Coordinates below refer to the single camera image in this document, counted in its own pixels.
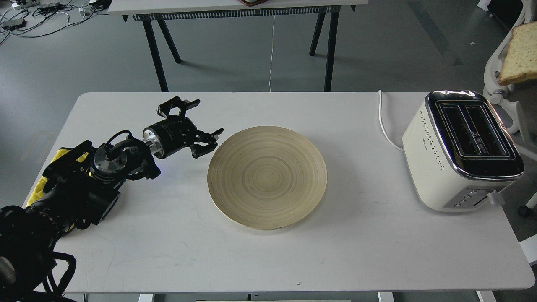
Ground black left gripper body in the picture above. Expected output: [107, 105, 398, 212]
[143, 116, 198, 160]

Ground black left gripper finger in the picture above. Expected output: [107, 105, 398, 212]
[189, 128, 224, 159]
[156, 97, 200, 120]

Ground slice of bread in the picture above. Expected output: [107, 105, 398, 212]
[498, 21, 537, 86]

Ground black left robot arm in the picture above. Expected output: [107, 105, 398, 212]
[0, 97, 223, 302]

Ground cream white toaster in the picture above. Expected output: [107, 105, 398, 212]
[402, 90, 525, 213]

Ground round bamboo plate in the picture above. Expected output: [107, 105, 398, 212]
[207, 126, 328, 231]

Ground background table with black legs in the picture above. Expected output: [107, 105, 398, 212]
[107, 0, 368, 92]

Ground yellow oven mitt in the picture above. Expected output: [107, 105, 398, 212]
[23, 147, 89, 208]

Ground white office chair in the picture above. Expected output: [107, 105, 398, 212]
[483, 0, 537, 217]

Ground white hanging cable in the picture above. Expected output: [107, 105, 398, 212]
[269, 15, 276, 92]

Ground cables and adapters on floor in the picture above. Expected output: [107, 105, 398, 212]
[0, 0, 113, 42]

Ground white toaster power cable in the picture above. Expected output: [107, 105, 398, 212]
[378, 90, 404, 151]

